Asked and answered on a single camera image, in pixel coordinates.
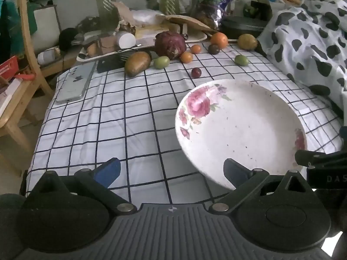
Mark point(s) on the green bag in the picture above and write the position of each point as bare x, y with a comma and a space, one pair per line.
12, 24

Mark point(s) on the yellow flat box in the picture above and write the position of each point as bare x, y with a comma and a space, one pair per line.
151, 31

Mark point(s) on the dark red plum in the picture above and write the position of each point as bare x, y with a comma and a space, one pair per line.
196, 72

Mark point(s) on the black flat device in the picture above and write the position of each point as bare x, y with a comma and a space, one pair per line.
111, 63

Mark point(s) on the large orange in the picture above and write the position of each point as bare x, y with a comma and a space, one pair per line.
219, 40

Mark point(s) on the small cardboard box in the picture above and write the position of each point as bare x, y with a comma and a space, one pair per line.
108, 45

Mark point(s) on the black furry object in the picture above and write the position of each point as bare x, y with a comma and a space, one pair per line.
67, 38

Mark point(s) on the red cabbage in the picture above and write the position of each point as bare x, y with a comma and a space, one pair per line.
169, 44

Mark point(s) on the black clamp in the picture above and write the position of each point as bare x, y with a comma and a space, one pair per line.
184, 31

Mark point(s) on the green round fruit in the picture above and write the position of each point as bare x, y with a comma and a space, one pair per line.
241, 60
161, 62

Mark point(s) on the brown potato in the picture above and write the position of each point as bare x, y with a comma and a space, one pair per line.
137, 63

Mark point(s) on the black zip case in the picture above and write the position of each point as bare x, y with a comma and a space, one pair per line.
241, 27

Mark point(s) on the dark purple passion fruit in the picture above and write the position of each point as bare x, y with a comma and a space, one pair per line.
214, 49

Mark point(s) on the white floral plate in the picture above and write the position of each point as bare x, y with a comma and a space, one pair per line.
244, 130

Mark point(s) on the small brown egg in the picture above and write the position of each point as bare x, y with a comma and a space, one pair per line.
92, 49

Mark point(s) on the wooden chair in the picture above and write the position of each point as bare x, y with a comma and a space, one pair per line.
24, 19

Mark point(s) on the brown cardboard envelope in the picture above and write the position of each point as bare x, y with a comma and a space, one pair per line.
189, 21

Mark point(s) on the white cylinder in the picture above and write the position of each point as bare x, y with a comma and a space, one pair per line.
126, 40

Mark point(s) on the white tray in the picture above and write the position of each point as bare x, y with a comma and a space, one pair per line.
143, 42

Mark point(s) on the white bottle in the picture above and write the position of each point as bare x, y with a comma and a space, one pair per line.
48, 57

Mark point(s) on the red box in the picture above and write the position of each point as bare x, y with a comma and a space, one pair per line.
8, 67

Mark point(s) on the cow print blanket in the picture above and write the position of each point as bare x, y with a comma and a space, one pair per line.
303, 40

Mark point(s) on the grey jar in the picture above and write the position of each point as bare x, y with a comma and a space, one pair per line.
152, 2

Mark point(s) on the small orange tangerine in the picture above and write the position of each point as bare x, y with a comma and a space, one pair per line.
186, 57
195, 49

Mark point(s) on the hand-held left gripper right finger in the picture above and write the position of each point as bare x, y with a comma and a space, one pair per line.
233, 173

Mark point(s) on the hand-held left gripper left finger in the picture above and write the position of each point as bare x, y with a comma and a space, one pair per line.
108, 172

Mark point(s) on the brown paper bag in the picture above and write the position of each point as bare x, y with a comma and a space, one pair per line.
123, 13

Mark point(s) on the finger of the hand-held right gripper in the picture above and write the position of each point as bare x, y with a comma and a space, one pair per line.
343, 133
320, 160

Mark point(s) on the yellow-green mango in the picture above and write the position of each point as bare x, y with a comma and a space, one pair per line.
247, 42

